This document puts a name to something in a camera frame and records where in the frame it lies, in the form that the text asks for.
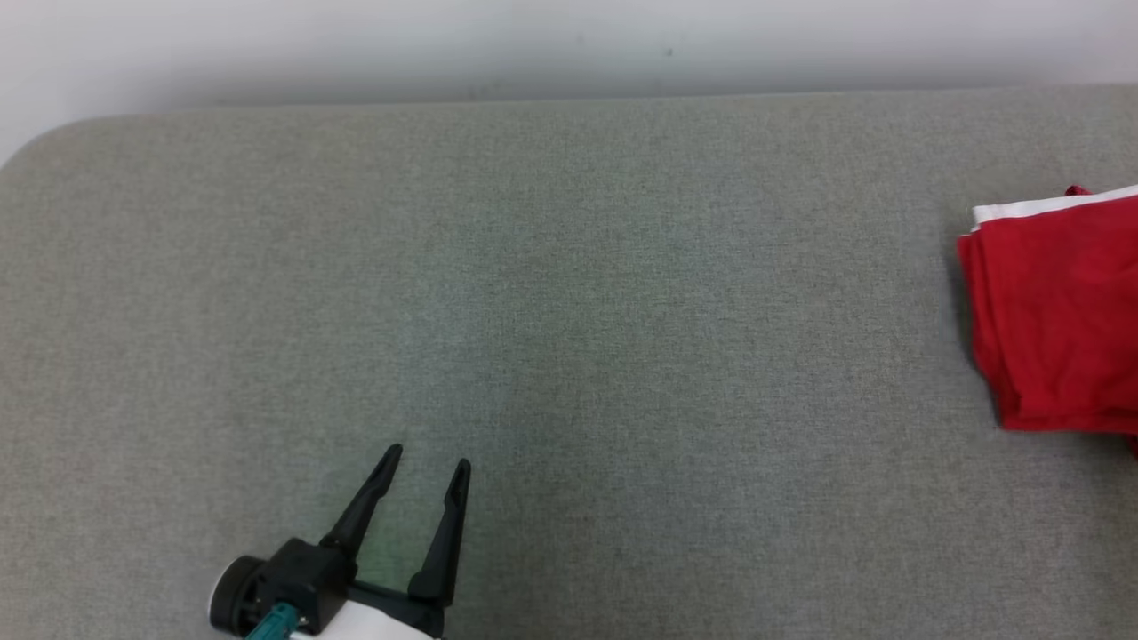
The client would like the grey fabric sofa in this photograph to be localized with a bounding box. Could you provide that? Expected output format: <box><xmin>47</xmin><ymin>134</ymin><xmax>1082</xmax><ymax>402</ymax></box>
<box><xmin>0</xmin><ymin>83</ymin><xmax>1138</xmax><ymax>640</ymax></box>

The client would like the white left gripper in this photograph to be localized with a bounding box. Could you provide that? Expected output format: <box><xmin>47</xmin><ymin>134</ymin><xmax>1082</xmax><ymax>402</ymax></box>
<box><xmin>289</xmin><ymin>443</ymin><xmax>473</xmax><ymax>640</ymax></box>

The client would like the red shirt with white print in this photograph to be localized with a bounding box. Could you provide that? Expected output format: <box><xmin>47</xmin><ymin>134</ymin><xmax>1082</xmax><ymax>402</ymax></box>
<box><xmin>956</xmin><ymin>184</ymin><xmax>1138</xmax><ymax>435</ymax></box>

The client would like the left camera cable teal plug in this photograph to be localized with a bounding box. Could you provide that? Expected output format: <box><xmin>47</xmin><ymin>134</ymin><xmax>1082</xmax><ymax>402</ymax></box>
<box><xmin>242</xmin><ymin>602</ymin><xmax>305</xmax><ymax>640</ymax></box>

